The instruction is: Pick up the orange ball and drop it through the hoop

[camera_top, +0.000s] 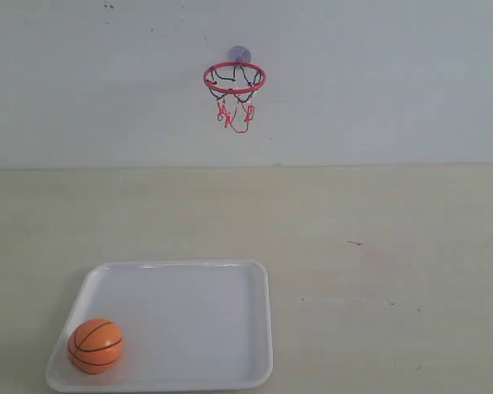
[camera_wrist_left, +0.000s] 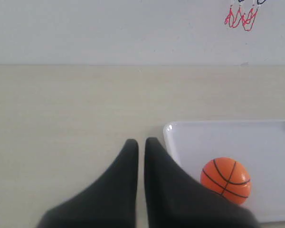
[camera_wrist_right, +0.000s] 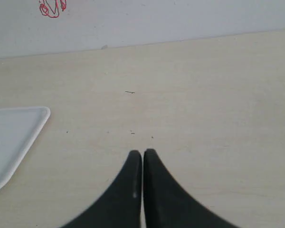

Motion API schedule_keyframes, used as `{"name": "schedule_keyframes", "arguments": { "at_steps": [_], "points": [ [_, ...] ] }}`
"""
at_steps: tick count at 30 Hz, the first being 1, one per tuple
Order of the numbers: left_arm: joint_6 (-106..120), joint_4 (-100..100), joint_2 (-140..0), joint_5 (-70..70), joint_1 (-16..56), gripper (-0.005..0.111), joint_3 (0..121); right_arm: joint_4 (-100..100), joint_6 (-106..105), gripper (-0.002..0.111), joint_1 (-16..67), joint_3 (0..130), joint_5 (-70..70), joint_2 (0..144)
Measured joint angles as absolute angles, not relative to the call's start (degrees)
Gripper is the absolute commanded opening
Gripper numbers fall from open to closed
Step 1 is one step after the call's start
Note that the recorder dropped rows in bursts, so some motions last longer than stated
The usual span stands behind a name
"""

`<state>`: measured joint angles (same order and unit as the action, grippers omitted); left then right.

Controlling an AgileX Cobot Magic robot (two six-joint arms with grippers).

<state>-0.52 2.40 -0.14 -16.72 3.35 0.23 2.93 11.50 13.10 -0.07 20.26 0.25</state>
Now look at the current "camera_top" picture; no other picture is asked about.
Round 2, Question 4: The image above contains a clear suction cup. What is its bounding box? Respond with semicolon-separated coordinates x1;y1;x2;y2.
228;45;251;62

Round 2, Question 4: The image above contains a small orange basketball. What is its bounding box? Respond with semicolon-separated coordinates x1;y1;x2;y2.
67;318;124;375

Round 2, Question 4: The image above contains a white plastic tray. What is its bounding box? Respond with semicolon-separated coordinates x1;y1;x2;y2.
45;259;273;393

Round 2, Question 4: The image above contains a red mini basketball hoop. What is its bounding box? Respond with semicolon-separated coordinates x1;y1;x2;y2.
202;61;267;134

